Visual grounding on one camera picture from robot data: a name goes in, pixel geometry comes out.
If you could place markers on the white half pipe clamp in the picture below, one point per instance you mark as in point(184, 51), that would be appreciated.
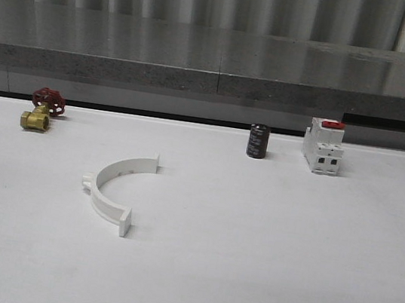
point(109, 210)

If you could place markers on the black cylindrical capacitor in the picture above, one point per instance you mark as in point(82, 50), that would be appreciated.
point(258, 141)

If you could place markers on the grey stone countertop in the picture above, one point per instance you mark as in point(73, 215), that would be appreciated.
point(359, 85)

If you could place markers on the brass valve red handwheel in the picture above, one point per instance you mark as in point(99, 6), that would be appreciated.
point(48, 103)

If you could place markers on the white circuit breaker red switch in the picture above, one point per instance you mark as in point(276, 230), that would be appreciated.
point(322, 146)

